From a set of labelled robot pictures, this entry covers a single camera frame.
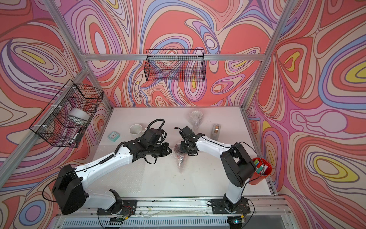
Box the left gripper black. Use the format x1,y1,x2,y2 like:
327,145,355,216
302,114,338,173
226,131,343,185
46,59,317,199
147,142,174,157

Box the clear bubble wrap sheet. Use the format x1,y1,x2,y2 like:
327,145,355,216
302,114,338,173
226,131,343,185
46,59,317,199
77,147,145,195
173,143,188,174
188,110,204,131

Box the clear bubble wrap sheet top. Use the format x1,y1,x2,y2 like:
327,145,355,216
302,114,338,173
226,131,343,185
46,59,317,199
188,110,204,131

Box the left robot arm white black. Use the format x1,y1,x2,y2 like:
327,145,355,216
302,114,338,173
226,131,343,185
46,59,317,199
51,118,172,215

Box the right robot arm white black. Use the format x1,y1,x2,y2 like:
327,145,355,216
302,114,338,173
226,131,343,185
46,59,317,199
177,127,256,206

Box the clear bubble wrap sheet bottom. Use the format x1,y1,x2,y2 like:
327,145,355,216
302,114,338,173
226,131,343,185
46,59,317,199
77,147,145,195

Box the white ceramic mug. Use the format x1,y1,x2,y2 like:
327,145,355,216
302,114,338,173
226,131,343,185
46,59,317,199
129,124,144,137

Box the grey tape dispenser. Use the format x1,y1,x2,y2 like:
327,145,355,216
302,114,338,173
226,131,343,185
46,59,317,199
211,124,221,141

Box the small teal alarm clock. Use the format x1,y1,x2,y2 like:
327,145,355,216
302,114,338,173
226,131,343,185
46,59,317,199
108,131,120,142

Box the white tape roll in basket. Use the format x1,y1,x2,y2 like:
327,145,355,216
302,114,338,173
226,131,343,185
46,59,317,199
68,108,90,122

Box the red cup of markers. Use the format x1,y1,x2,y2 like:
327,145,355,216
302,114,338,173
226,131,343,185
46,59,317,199
249,157,272,185

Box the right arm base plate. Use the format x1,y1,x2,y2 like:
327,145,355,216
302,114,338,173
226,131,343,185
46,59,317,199
206,198,251,216

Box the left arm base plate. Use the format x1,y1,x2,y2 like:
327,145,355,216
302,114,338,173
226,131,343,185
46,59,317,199
97,199,137,217

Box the marker in wire basket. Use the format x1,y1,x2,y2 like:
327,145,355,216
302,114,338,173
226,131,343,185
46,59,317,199
70,132,83,144

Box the black wire basket back wall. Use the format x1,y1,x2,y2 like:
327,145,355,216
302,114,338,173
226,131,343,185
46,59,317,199
144,48,206,83

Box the black wire basket wall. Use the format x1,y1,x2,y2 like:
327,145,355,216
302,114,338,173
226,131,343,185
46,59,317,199
29,80,104,148
144,48,206,83

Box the black wire basket left wall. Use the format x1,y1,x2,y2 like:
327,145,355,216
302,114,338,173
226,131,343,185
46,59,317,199
29,80,104,148

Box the aluminium front rail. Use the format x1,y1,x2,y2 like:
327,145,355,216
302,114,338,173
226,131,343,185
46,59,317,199
57,196,292,218

